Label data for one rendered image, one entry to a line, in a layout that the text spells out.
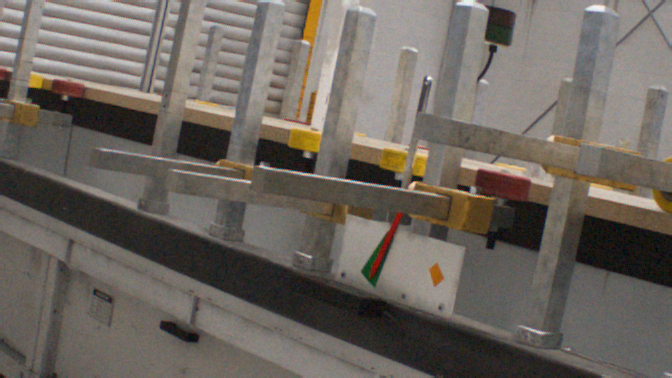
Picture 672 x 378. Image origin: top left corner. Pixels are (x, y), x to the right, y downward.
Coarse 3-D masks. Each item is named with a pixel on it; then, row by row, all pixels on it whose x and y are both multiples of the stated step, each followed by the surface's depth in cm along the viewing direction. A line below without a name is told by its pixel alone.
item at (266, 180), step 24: (264, 168) 165; (264, 192) 165; (288, 192) 167; (312, 192) 169; (336, 192) 171; (360, 192) 173; (384, 192) 176; (408, 192) 178; (432, 216) 182; (504, 216) 190
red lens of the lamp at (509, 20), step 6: (486, 6) 188; (492, 12) 187; (498, 12) 187; (504, 12) 187; (510, 12) 188; (492, 18) 187; (498, 18) 187; (504, 18) 188; (510, 18) 188; (504, 24) 188; (510, 24) 188
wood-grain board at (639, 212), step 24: (96, 96) 307; (120, 96) 297; (144, 96) 326; (192, 120) 271; (216, 120) 264; (264, 120) 290; (360, 144) 228; (384, 144) 284; (504, 168) 284; (528, 192) 196; (600, 192) 235; (600, 216) 184; (624, 216) 180; (648, 216) 177
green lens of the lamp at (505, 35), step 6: (486, 30) 188; (492, 30) 188; (498, 30) 188; (504, 30) 188; (510, 30) 189; (486, 36) 188; (492, 36) 188; (498, 36) 188; (504, 36) 188; (510, 36) 189; (504, 42) 188; (510, 42) 189
